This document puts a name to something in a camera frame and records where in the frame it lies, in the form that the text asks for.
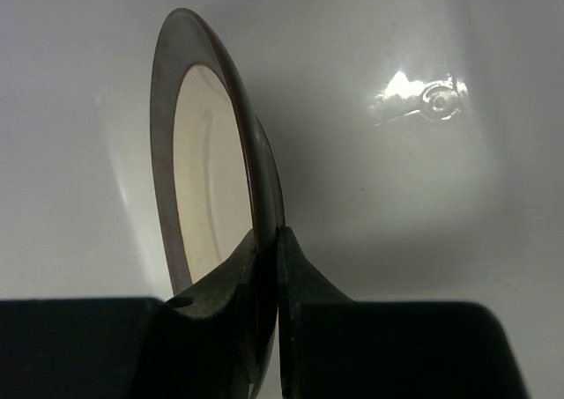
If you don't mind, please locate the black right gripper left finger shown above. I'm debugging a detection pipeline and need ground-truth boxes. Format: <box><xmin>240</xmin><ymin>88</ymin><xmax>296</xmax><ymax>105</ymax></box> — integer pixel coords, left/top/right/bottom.
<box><xmin>1</xmin><ymin>234</ymin><xmax>273</xmax><ymax>398</ymax></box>

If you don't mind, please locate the brown rimmed cream plate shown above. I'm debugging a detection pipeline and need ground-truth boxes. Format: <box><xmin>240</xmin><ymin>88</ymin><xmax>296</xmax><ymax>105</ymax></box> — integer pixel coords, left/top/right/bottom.
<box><xmin>150</xmin><ymin>8</ymin><xmax>285</xmax><ymax>398</ymax></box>

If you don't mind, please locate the white plastic bin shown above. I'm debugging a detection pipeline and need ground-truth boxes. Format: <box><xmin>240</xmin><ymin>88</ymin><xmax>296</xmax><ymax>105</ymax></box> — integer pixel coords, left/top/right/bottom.
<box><xmin>0</xmin><ymin>0</ymin><xmax>564</xmax><ymax>303</ymax></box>

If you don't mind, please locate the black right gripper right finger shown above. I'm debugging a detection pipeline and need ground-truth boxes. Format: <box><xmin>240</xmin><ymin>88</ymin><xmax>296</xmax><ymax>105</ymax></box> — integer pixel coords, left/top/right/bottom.
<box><xmin>277</xmin><ymin>227</ymin><xmax>528</xmax><ymax>398</ymax></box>

